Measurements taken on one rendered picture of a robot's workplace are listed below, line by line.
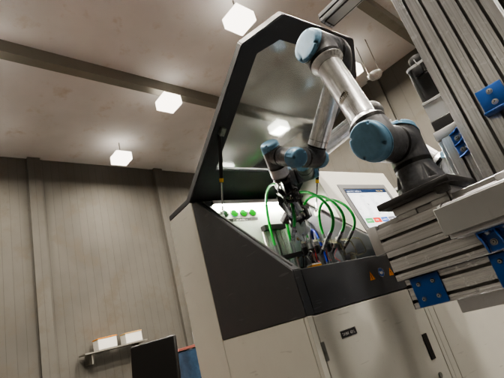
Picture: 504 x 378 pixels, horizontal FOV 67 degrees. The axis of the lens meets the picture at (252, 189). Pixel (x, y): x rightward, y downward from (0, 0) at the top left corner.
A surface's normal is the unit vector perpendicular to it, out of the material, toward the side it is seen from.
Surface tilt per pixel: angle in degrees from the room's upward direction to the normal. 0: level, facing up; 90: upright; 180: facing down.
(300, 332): 90
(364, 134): 98
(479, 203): 90
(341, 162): 90
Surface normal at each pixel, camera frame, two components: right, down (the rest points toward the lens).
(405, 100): -0.73, -0.04
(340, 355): 0.54, -0.43
